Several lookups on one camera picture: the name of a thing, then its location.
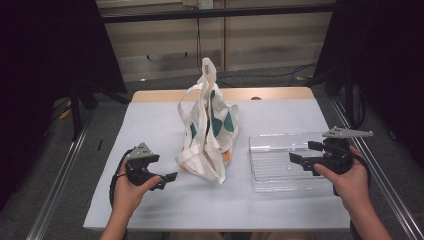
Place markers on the person's left hand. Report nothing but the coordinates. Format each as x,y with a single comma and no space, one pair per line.
128,196

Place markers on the white canvas tote bag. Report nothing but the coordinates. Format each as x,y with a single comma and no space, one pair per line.
206,140

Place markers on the black stand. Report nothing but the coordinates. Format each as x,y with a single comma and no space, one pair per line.
76,110

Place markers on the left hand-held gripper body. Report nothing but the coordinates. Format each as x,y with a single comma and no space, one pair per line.
138,168

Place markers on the clear plastic tray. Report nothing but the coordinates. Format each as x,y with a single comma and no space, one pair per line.
273,166

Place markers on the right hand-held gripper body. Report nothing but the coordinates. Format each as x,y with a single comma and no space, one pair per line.
338,156

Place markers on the person's right hand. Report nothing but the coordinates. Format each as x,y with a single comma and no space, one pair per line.
353,186

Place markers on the black horizontal bar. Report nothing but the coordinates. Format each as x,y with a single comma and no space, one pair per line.
216,13

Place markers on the black curtain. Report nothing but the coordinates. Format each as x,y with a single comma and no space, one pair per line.
43,66
383,50

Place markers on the metal floor rail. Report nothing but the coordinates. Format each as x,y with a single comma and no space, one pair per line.
56,186
390,193

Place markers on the white wall socket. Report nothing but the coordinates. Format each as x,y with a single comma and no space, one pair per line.
206,4

